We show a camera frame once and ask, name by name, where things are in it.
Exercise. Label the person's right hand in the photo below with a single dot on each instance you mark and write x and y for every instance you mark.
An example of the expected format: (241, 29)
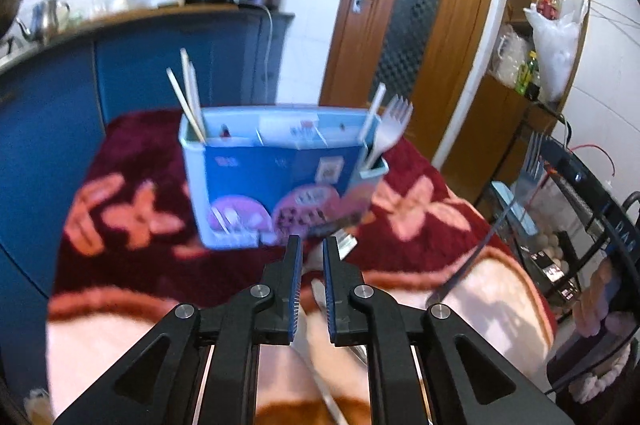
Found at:
(597, 305)

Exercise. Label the light blue tray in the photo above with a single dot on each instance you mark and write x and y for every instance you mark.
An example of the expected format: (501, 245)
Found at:
(517, 210)

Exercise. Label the green bottle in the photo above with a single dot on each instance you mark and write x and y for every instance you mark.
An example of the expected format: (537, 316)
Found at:
(525, 75)

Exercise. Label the cream chopstick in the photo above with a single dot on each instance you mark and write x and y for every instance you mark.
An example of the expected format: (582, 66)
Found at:
(186, 105)
(190, 90)
(196, 100)
(375, 115)

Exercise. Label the wooden door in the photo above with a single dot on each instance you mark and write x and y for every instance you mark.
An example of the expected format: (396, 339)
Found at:
(350, 30)

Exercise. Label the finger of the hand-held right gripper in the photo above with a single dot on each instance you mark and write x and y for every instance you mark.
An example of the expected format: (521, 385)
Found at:
(562, 157)

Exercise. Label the metal kettle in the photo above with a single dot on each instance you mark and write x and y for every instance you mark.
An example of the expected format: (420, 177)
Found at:
(45, 22)

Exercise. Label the blue cardboard box organizer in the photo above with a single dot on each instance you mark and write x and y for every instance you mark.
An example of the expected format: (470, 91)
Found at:
(372, 177)

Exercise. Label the blue printed cardboard box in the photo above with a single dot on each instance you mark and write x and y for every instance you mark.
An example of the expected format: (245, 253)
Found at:
(280, 175)

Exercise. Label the white plastic fork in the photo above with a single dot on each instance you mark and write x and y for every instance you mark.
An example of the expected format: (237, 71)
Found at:
(392, 125)

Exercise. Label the metal fork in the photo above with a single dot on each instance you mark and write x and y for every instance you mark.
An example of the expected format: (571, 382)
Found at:
(532, 165)

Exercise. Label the wooden shelf unit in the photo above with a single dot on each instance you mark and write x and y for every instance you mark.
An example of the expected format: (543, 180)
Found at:
(500, 115)

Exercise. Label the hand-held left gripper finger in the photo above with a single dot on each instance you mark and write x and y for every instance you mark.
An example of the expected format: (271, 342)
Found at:
(327, 295)

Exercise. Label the metal knife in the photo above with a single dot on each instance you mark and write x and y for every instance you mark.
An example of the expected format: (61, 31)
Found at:
(330, 400)

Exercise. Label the white plastic bag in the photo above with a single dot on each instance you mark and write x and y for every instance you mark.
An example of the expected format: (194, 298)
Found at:
(555, 45)

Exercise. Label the blue kitchen base cabinet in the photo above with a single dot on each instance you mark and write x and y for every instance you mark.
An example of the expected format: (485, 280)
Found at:
(50, 105)

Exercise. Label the red pink printed blanket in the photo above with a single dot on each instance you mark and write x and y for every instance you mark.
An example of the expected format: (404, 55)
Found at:
(125, 165)

